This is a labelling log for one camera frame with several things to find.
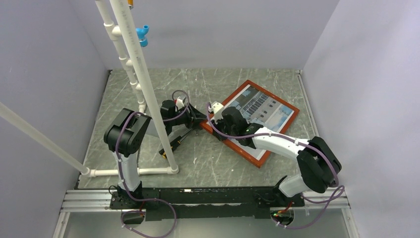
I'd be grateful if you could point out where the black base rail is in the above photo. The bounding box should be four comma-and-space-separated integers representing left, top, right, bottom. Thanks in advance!
109, 186, 305, 221

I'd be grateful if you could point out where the blue pipe fitting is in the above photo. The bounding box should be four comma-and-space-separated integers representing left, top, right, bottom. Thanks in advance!
136, 25, 149, 47

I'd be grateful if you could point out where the red wooden picture frame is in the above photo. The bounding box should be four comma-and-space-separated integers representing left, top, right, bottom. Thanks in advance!
200, 80, 300, 168

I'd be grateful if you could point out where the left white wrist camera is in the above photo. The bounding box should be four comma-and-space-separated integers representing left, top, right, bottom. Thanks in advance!
174, 97, 185, 111

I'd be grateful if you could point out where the orange pipe fitting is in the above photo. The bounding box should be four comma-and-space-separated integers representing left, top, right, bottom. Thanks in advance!
127, 0, 134, 9

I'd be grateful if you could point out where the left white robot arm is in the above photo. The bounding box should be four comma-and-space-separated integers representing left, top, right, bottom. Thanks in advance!
104, 99, 205, 208

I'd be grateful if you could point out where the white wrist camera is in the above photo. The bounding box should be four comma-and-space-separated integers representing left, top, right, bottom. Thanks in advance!
174, 97, 185, 111
208, 102, 225, 123

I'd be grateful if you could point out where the purple cable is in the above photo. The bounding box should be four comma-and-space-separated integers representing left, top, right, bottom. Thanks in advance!
113, 89, 192, 238
206, 102, 346, 231

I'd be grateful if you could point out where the white PVC pipe stand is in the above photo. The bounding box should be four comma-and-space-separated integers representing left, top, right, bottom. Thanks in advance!
0, 0, 179, 178

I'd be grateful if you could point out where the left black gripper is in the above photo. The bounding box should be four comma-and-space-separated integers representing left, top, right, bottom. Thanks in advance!
170, 103, 210, 130

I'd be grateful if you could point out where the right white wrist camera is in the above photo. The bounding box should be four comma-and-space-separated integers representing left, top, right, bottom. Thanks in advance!
208, 102, 225, 123

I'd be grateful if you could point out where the aluminium extrusion frame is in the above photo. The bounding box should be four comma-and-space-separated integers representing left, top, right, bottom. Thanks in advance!
53, 189, 360, 238

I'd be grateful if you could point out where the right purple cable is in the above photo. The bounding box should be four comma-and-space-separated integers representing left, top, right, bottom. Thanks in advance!
206, 102, 346, 231

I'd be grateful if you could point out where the steel claw hammer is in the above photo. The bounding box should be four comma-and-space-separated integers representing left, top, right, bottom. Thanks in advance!
170, 128, 195, 145

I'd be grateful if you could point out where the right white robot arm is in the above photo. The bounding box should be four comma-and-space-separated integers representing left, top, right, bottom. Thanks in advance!
208, 103, 342, 206

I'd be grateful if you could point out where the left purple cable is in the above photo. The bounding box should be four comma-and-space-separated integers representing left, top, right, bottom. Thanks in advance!
113, 89, 192, 238

